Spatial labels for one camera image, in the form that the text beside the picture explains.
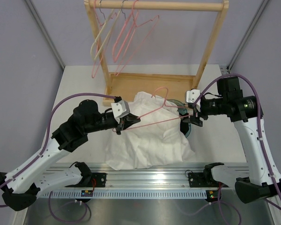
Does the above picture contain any white pleated blouse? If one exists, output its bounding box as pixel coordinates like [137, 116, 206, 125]
[129, 91, 179, 116]

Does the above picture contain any cream white garment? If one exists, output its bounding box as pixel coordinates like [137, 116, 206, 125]
[105, 103, 197, 171]

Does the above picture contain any white wooden hanger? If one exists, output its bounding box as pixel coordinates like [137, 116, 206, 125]
[90, 9, 119, 61]

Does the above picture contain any pink wire hanger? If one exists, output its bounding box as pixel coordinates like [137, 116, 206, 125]
[88, 0, 105, 78]

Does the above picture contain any black dress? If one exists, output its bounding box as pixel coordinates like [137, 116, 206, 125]
[180, 122, 191, 137]

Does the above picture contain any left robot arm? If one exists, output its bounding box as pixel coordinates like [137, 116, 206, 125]
[0, 99, 140, 211]

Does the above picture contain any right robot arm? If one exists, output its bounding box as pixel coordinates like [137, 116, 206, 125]
[184, 75, 281, 203]

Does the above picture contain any teal plastic tray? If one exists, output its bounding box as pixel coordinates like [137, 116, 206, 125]
[170, 99, 192, 139]

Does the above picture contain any wooden clothes rack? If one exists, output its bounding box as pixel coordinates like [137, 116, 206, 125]
[84, 0, 229, 100]

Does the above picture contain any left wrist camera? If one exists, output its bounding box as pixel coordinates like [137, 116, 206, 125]
[111, 100, 130, 123]

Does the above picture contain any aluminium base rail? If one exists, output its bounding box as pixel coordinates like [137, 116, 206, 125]
[46, 163, 250, 191]

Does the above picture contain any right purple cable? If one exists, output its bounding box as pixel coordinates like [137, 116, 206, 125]
[194, 74, 281, 222]

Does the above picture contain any slotted cable duct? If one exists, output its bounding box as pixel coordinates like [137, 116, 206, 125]
[42, 189, 215, 199]

